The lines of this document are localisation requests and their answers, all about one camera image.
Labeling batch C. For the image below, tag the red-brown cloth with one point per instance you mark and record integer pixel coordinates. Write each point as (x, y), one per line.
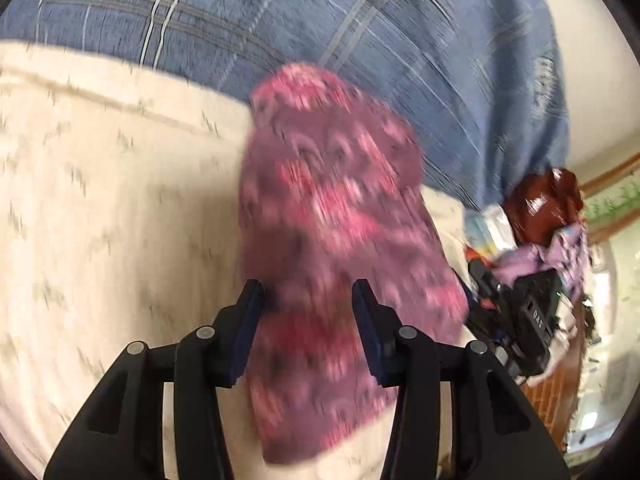
(542, 205)

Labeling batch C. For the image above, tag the white printed cloth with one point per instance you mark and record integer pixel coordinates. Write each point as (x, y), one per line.
(492, 230)

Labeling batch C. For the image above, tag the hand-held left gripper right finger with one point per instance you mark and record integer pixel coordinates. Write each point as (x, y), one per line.
(367, 325)

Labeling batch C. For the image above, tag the cream bed sheet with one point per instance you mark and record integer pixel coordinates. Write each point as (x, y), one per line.
(125, 210)

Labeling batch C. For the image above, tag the blue plaid blanket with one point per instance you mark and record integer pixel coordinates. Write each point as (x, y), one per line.
(300, 25)

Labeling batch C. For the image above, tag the purple cloth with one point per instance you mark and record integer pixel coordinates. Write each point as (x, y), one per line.
(565, 255)

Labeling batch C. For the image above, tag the pink floral small garment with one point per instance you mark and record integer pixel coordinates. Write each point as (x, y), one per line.
(325, 185)

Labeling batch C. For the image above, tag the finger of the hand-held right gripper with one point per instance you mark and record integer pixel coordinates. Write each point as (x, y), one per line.
(484, 275)

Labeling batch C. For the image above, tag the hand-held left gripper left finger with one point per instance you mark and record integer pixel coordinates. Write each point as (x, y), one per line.
(247, 330)

